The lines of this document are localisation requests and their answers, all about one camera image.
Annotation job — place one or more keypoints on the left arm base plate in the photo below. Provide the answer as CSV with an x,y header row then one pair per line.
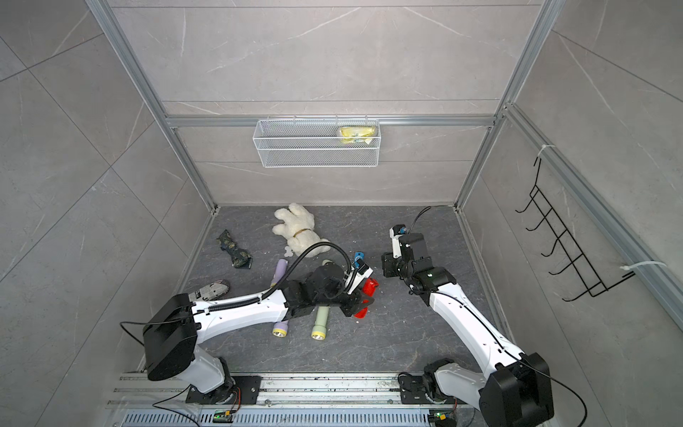
x,y
244,390

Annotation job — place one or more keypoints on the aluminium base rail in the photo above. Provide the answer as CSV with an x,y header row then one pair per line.
x,y
287,399

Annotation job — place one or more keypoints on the white patterned toy car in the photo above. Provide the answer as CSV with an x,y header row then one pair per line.
x,y
211,292

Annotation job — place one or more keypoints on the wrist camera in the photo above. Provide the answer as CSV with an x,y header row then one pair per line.
x,y
360,272
395,233

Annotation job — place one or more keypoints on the white wire wall basket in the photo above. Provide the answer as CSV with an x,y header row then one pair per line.
x,y
312,142

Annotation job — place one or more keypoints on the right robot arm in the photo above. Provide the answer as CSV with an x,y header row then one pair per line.
x,y
511,388

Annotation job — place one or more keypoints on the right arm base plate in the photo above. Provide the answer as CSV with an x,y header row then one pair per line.
x,y
422,390

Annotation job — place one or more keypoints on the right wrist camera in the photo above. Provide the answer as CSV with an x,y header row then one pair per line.
x,y
395,233

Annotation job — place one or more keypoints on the black wire hook rack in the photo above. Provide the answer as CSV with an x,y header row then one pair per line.
x,y
565,242

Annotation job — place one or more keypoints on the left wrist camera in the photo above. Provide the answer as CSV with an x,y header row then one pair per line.
x,y
360,272

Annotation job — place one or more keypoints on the white plush bear toy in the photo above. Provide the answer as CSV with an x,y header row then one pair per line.
x,y
297,227

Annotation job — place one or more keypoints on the blue flashlight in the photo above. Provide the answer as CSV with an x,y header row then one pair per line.
x,y
358,256

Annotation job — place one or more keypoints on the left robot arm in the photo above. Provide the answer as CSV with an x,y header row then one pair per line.
x,y
172,339

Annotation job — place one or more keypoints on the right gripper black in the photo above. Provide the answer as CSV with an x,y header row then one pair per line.
x,y
388,260

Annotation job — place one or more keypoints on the red flashlight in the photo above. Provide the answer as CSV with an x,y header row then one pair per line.
x,y
368,290

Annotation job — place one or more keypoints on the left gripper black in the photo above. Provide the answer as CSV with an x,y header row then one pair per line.
x,y
354,305

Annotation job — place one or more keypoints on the yellow sponge in basket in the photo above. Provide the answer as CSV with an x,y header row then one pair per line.
x,y
357,134

